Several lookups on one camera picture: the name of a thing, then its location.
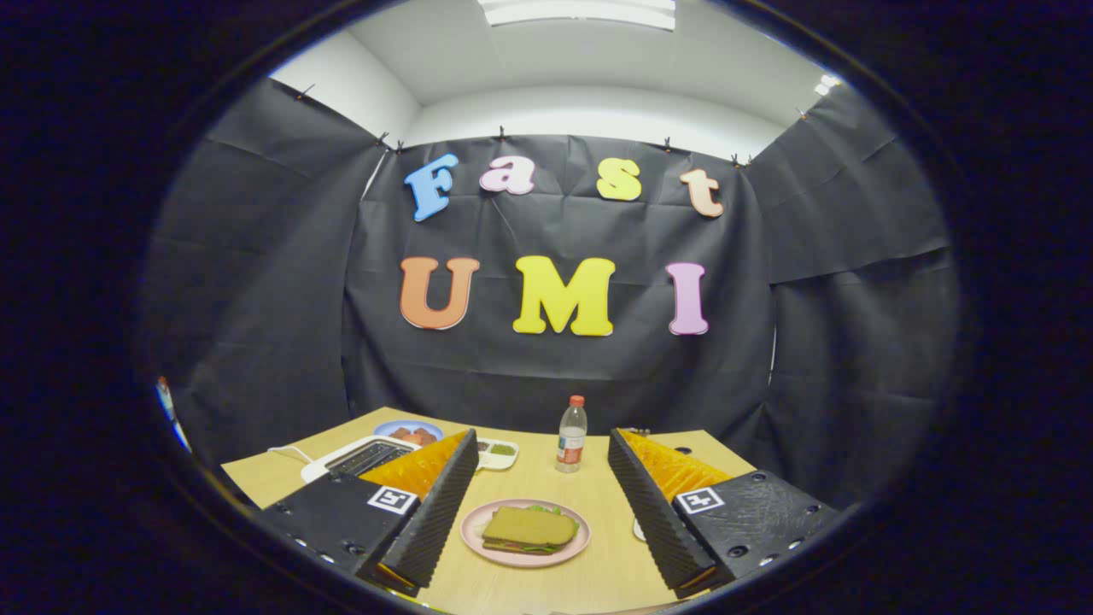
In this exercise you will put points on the white square plate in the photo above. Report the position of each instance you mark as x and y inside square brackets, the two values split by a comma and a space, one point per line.
[639, 530]

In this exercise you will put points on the green lettuce leaf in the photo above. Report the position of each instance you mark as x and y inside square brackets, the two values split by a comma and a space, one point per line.
[546, 509]

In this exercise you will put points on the pink round plate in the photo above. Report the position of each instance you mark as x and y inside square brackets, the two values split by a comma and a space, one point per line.
[474, 523]

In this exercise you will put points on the white divided condiment tray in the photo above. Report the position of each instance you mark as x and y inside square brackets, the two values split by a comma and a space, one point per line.
[499, 453]

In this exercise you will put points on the ceiling light panel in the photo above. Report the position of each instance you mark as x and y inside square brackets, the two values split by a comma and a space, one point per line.
[581, 10]

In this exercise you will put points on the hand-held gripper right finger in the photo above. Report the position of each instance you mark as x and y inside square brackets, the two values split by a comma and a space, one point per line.
[645, 504]

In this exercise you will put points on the clear red-capped water bottle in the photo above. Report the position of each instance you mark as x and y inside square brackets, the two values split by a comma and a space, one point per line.
[571, 444]

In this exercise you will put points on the red meat pieces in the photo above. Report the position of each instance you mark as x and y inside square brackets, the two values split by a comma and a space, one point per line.
[414, 436]

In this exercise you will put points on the white toaster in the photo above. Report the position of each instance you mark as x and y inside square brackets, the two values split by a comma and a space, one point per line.
[320, 468]

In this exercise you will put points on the black backdrop cloth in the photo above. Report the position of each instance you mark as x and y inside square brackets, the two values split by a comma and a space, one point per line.
[529, 376]

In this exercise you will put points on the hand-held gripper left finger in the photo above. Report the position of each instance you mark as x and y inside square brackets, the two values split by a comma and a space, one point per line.
[444, 504]

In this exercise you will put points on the brown toast slice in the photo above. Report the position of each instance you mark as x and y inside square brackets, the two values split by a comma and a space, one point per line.
[529, 525]
[521, 550]

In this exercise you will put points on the blue round plate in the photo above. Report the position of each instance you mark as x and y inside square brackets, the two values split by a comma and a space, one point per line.
[384, 427]

